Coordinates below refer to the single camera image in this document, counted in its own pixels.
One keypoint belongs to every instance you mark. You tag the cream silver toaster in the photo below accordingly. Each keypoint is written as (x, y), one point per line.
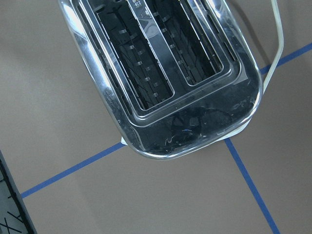
(175, 75)

